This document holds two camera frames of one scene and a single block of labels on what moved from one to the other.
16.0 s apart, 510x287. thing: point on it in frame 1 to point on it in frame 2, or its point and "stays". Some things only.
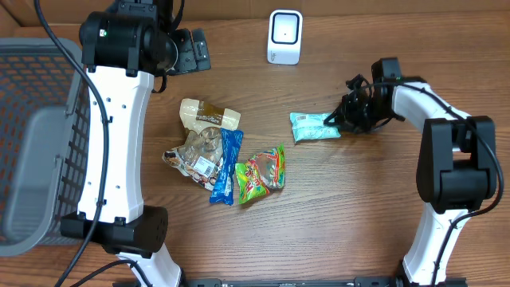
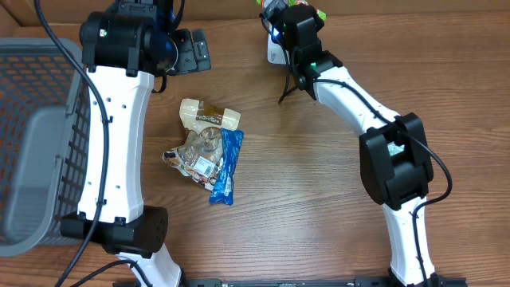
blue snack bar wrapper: [222, 190] stays
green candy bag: [260, 173] to [293, 2]
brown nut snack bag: [201, 152] stays
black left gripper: [195, 55] stays
